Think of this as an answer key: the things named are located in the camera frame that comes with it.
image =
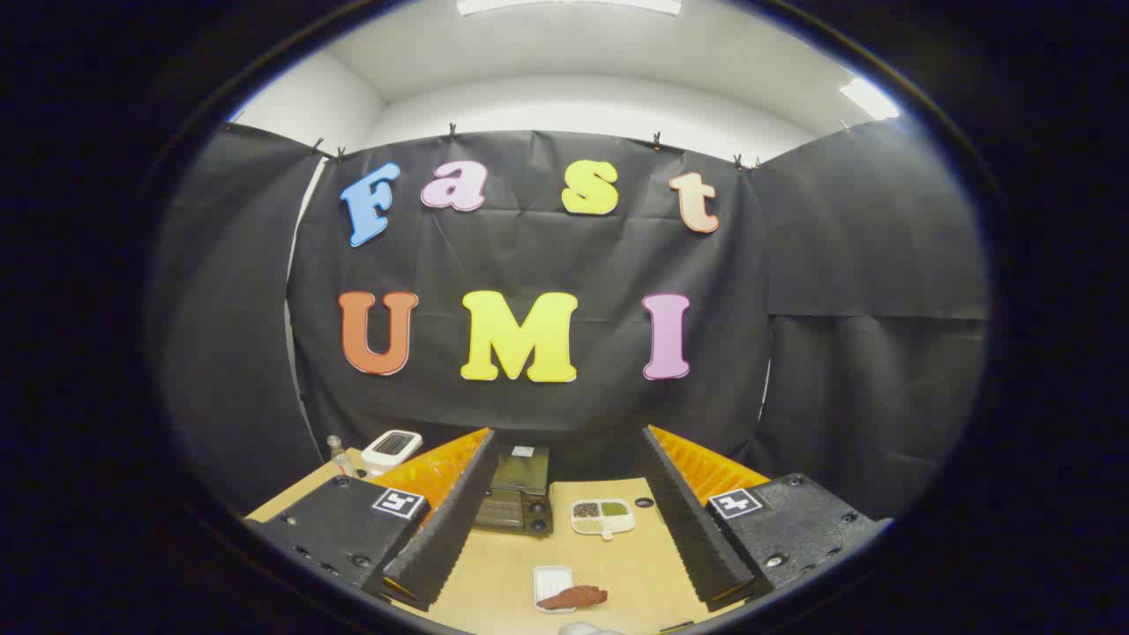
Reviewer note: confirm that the black toaster oven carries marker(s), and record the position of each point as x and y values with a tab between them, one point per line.
520	494

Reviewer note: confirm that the small clear bottle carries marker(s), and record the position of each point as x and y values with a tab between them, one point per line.
340	459

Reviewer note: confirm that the brown meat slice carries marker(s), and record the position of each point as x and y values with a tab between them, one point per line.
573	598

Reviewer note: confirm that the white divided grain dish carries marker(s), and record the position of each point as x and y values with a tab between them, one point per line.
602	520

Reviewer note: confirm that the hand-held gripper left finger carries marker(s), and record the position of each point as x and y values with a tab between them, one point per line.
450	520

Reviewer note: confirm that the white foam tray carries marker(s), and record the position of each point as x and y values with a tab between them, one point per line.
551	578

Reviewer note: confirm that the white toaster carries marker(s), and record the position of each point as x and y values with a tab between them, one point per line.
388	451

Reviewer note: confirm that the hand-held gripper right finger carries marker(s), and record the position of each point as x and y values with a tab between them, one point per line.
684	520

